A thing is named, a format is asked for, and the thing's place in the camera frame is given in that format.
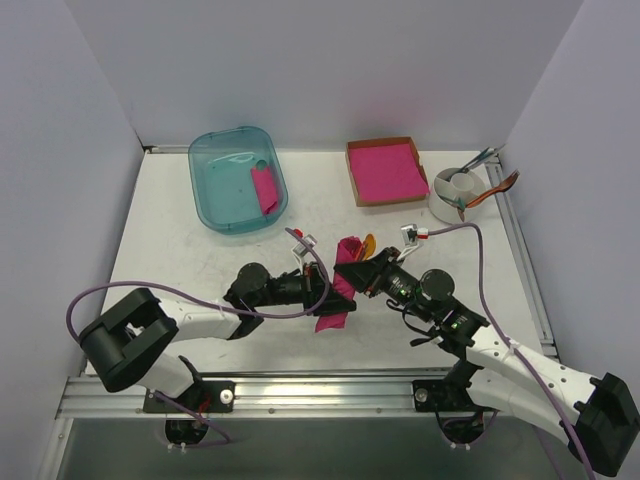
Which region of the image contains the pink paper napkin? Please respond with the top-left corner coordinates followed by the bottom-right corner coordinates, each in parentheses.
top-left (315, 236), bottom-right (362, 333)

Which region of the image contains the orange plastic spoon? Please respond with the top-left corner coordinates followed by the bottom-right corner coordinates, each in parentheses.
top-left (358, 233), bottom-right (376, 261)

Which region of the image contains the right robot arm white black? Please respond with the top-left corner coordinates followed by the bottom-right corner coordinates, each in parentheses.
top-left (335, 248), bottom-right (639, 477)

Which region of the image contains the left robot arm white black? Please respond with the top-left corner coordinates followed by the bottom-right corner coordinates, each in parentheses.
top-left (78, 262), bottom-right (356, 411)

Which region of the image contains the pink napkin stack in tray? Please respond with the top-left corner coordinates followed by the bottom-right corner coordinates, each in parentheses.
top-left (348, 142), bottom-right (427, 202)

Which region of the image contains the rolled pink napkin in bin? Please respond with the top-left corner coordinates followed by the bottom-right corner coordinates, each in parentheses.
top-left (251, 167), bottom-right (279, 215)

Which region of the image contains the brown cardboard napkin tray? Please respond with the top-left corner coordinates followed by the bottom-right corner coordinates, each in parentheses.
top-left (345, 135), bottom-right (430, 208)

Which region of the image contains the white utensil holder cup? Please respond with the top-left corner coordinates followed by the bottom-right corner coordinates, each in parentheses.
top-left (428, 168), bottom-right (487, 224)

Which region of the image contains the teal transparent plastic bin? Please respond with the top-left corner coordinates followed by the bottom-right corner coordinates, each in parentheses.
top-left (188, 126), bottom-right (289, 235)

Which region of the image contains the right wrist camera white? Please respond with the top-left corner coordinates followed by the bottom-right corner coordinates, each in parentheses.
top-left (400, 224), bottom-right (429, 249)

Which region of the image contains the aluminium front rail frame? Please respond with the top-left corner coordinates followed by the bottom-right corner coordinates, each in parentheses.
top-left (37, 367), bottom-right (594, 480)

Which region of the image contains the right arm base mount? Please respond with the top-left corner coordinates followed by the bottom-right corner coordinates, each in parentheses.
top-left (412, 380), bottom-right (498, 451)

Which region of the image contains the aluminium right side rail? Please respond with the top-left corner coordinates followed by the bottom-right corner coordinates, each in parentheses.
top-left (484, 159), bottom-right (569, 374)

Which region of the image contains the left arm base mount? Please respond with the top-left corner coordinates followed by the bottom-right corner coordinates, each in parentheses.
top-left (142, 380), bottom-right (236, 451)

